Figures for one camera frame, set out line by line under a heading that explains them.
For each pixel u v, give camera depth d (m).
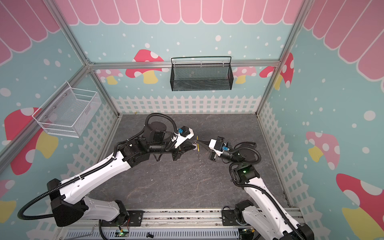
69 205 0.41
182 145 0.57
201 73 0.94
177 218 0.76
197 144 0.61
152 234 0.71
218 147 0.50
